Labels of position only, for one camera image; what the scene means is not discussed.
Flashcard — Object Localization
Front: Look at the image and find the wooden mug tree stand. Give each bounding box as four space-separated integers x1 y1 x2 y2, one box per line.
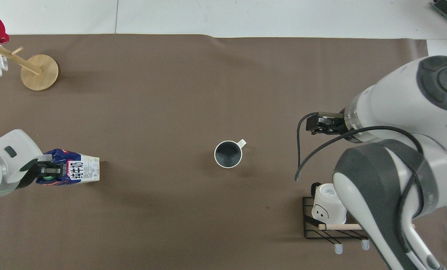
0 41 59 92

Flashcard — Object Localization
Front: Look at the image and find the black cable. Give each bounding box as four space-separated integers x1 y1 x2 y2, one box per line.
294 112 426 240

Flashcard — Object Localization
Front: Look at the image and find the white mug with dark inside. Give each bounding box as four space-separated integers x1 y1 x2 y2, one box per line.
214 139 247 169

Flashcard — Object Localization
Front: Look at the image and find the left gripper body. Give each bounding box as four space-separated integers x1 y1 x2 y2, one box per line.
18 158 65 190

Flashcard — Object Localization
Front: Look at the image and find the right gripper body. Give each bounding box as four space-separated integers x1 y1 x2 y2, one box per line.
310 111 348 136

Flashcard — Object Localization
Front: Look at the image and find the blue and white milk carton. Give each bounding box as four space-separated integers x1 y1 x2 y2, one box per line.
36 149 101 186

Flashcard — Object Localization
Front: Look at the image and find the black wire mug rack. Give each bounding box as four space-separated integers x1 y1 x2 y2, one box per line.
302 196 371 255

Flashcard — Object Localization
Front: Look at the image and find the white mug with face print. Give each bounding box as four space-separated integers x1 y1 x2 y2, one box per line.
310 182 347 225

